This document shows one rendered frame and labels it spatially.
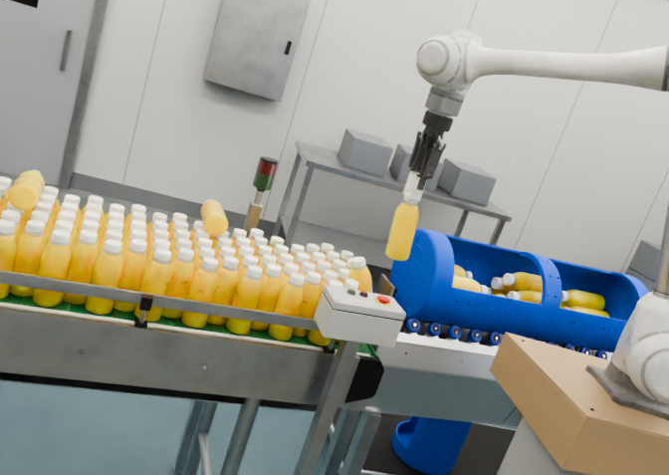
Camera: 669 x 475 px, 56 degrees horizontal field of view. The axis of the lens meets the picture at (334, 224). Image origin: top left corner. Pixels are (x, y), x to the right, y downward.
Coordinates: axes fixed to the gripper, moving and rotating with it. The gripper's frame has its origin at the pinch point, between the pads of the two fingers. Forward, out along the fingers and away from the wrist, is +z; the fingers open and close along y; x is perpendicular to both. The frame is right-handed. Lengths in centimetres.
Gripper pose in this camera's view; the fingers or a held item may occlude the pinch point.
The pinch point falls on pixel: (414, 187)
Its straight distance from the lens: 169.4
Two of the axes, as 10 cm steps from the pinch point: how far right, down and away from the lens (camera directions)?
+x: -9.1, -1.9, -3.5
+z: -2.9, 9.2, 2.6
